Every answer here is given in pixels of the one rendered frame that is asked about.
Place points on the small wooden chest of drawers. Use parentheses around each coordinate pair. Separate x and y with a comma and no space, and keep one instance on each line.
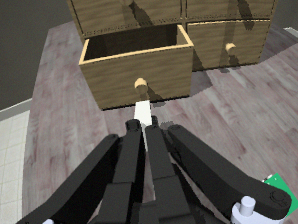
(182,21)

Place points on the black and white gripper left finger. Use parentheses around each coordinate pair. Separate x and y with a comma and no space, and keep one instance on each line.
(77,198)

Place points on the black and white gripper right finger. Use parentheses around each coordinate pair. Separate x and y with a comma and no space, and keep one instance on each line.
(236,195)

